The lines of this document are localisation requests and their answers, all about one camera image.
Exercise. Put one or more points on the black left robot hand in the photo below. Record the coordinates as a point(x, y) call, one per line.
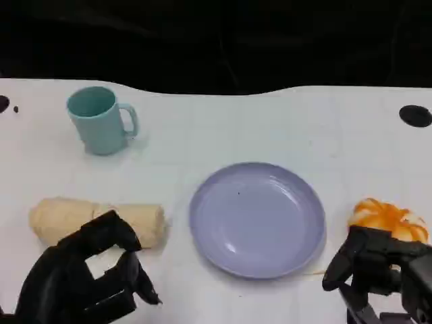
point(64, 276)

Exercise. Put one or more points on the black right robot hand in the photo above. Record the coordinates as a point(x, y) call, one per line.
point(368, 256)

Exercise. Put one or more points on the beige towel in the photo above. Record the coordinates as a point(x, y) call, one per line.
point(67, 216)

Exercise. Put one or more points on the orange and white bread roll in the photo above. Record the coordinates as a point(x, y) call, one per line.
point(388, 216)

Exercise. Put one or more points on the lilac plate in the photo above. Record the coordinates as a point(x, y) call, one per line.
point(256, 222)

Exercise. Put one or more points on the large black table grommet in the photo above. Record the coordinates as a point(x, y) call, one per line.
point(415, 115)

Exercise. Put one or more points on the pale green mug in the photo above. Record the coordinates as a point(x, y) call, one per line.
point(98, 131)

